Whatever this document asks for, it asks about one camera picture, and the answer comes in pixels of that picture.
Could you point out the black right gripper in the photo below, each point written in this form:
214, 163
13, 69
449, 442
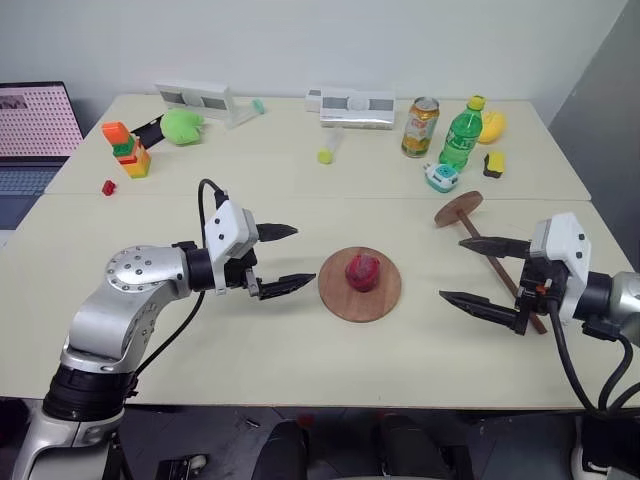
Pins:
537, 290

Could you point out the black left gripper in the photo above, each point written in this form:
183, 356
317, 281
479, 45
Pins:
239, 272

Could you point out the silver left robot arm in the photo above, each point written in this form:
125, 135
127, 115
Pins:
130, 280

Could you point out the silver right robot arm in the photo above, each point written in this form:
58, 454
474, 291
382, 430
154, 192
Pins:
622, 300

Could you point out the round wooden plate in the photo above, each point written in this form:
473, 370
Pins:
340, 295

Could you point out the clear plastic bottle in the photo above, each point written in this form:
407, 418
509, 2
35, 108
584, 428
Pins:
245, 112

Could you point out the red fruit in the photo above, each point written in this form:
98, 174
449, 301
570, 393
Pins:
363, 272

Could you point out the teal white power adapter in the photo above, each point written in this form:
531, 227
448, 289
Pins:
442, 177

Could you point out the clear tube with yellow ball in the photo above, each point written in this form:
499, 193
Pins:
326, 155

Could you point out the yellow black sponge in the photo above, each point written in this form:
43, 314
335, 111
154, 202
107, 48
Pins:
495, 162

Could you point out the green plastic soda bottle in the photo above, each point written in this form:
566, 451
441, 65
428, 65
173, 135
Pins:
460, 137

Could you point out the yellow plush toy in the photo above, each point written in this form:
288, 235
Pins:
492, 127

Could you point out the small white box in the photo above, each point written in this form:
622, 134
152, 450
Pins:
313, 100

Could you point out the orange drink can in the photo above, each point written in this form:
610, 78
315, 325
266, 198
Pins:
420, 127

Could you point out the white silver wide box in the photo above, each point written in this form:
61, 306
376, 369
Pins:
357, 110

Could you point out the green plush toy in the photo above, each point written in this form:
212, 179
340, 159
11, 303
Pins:
180, 127

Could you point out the colourful toy block tower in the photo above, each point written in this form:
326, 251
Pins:
132, 157

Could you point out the white box with grey panels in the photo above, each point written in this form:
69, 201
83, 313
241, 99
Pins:
192, 97

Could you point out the black flat object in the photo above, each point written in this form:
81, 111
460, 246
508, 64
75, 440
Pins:
147, 132

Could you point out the small red toy block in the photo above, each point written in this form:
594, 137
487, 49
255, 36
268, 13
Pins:
108, 187

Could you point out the dark rounded shape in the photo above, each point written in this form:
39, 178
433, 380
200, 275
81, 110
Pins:
280, 452

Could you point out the black wheeled base part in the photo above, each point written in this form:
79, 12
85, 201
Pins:
180, 467

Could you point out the open laptop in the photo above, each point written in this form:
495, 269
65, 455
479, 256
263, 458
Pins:
30, 120

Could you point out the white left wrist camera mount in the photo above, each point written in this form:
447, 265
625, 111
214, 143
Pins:
225, 227

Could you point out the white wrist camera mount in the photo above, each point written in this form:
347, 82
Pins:
562, 240
225, 227

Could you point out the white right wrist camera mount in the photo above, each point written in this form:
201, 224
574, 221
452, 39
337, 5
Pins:
562, 240

